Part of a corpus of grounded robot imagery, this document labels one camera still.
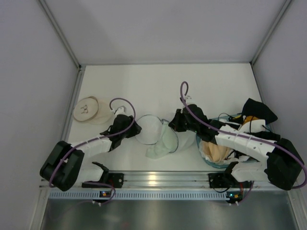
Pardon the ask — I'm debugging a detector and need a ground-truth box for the light blue plastic basin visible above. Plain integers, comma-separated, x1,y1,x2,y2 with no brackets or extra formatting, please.
196,113,270,169

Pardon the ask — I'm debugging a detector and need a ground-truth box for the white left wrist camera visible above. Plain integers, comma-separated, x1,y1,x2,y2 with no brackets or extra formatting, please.
111,106,126,116

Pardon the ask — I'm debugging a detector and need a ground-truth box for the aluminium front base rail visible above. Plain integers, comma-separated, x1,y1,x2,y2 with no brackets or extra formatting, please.
39,170,300,190

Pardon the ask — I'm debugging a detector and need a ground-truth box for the aluminium frame rail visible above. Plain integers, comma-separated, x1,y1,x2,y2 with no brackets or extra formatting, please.
35,0,83,70

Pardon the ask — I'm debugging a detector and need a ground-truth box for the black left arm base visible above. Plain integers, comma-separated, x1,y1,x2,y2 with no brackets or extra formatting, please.
92,170,125,207

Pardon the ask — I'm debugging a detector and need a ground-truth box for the perforated cable duct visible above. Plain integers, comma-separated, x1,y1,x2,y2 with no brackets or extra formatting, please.
49,190,243,201

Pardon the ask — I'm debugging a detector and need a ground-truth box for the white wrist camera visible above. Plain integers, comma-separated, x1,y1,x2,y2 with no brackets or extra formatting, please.
111,106,126,116
180,95,192,104

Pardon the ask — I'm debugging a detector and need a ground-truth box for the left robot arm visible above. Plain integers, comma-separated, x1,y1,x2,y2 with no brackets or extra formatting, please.
39,114,142,192

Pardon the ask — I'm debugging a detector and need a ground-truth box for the black strappy garment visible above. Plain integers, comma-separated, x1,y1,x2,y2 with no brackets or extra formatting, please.
250,131,281,142

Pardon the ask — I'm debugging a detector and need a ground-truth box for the beige bra in basin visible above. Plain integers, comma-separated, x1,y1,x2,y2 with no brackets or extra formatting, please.
199,141,232,163

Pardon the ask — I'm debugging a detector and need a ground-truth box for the white mesh laundry bag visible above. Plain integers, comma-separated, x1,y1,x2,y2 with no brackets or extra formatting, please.
136,115,196,160

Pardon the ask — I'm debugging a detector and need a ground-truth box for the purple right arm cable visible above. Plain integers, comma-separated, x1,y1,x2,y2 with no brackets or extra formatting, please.
180,81,307,207

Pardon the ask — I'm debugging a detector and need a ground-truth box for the beige mesh laundry bag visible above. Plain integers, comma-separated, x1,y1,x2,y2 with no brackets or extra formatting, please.
73,96,113,125

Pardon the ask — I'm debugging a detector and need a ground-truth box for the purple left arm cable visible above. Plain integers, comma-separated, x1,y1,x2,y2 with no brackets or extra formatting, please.
49,97,137,207

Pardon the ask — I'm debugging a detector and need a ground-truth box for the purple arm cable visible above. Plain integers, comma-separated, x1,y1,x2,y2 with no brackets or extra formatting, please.
180,81,307,207
49,97,137,207

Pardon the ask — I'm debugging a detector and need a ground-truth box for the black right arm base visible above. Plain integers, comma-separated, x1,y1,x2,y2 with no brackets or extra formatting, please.
208,172,254,206

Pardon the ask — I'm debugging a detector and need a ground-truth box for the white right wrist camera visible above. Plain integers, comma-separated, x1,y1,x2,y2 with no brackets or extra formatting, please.
180,95,192,104

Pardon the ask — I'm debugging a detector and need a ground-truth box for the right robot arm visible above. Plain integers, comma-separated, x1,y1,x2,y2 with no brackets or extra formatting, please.
169,104,307,191

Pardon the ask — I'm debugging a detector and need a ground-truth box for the yellow orange garment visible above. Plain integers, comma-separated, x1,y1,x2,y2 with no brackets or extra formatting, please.
242,116,259,125

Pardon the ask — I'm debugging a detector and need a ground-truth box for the pale green white bra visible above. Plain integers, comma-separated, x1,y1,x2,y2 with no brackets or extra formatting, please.
145,119,178,160

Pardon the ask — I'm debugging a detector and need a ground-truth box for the black bra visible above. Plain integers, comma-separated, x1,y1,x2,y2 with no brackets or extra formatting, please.
241,98,278,124

